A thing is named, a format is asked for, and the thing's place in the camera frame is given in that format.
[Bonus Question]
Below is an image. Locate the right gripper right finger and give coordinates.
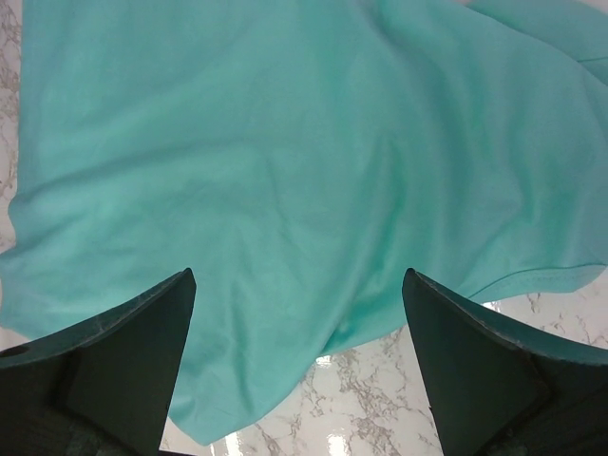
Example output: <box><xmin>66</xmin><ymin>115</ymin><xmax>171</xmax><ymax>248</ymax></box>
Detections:
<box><xmin>402</xmin><ymin>269</ymin><xmax>607</xmax><ymax>455</ymax></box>

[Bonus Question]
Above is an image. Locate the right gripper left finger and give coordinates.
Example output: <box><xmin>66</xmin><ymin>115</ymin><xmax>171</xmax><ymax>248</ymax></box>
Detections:
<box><xmin>1</xmin><ymin>269</ymin><xmax>196</xmax><ymax>455</ymax></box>

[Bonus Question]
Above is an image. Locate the teal t shirt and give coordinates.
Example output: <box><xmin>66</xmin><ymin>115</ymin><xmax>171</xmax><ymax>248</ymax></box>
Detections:
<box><xmin>1</xmin><ymin>1</ymin><xmax>607</xmax><ymax>444</ymax></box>

